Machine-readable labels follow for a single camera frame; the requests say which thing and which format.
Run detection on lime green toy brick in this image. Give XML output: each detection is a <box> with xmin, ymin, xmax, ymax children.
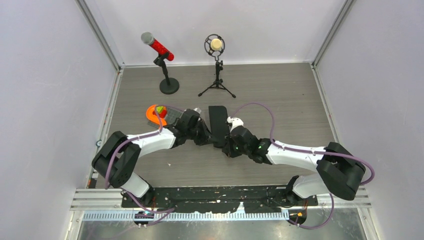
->
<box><xmin>156</xmin><ymin>106</ymin><xmax>166</xmax><ymax>114</ymax></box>

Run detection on black round-base microphone stand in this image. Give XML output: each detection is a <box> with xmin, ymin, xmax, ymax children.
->
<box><xmin>153</xmin><ymin>53</ymin><xmax>180</xmax><ymax>95</ymax></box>

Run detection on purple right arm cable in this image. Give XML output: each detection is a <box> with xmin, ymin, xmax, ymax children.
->
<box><xmin>228</xmin><ymin>102</ymin><xmax>376</xmax><ymax>230</ymax></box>

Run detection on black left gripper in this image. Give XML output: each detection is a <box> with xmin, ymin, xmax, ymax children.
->
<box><xmin>185</xmin><ymin>118</ymin><xmax>216</xmax><ymax>146</ymax></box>

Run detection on orange curved toy slide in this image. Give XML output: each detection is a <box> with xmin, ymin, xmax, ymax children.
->
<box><xmin>145</xmin><ymin>104</ymin><xmax>166</xmax><ymax>126</ymax></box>

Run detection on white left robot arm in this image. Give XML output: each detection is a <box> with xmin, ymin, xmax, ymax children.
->
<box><xmin>91</xmin><ymin>109</ymin><xmax>215</xmax><ymax>207</ymax></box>

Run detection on black tripod microphone stand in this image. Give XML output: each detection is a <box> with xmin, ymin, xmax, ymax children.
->
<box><xmin>197</xmin><ymin>60</ymin><xmax>236</xmax><ymax>98</ymax></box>

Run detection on grey studded base plate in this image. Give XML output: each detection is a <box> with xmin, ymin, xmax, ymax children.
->
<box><xmin>147</xmin><ymin>108</ymin><xmax>183</xmax><ymax>127</ymax></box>

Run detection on beige condenser microphone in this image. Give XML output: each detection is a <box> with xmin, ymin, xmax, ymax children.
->
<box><xmin>204</xmin><ymin>34</ymin><xmax>225</xmax><ymax>56</ymax></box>

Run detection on black tool pouch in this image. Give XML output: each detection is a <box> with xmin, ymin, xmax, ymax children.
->
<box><xmin>208</xmin><ymin>105</ymin><xmax>230</xmax><ymax>149</ymax></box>

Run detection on red toy block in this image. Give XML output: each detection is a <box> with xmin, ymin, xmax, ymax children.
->
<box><xmin>157</xmin><ymin>108</ymin><xmax>168</xmax><ymax>119</ymax></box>

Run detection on red handheld microphone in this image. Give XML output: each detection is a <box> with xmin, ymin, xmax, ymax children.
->
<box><xmin>140</xmin><ymin>32</ymin><xmax>175</xmax><ymax>61</ymax></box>

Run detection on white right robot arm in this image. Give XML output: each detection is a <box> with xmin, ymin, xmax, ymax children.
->
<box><xmin>222</xmin><ymin>126</ymin><xmax>366</xmax><ymax>205</ymax></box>

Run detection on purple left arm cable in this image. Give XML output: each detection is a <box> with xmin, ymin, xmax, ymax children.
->
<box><xmin>104</xmin><ymin>105</ymin><xmax>186</xmax><ymax>228</ymax></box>

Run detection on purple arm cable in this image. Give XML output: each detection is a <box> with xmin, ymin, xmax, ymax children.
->
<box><xmin>104</xmin><ymin>105</ymin><xmax>186</xmax><ymax>228</ymax></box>
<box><xmin>228</xmin><ymin>102</ymin><xmax>376</xmax><ymax>230</ymax></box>

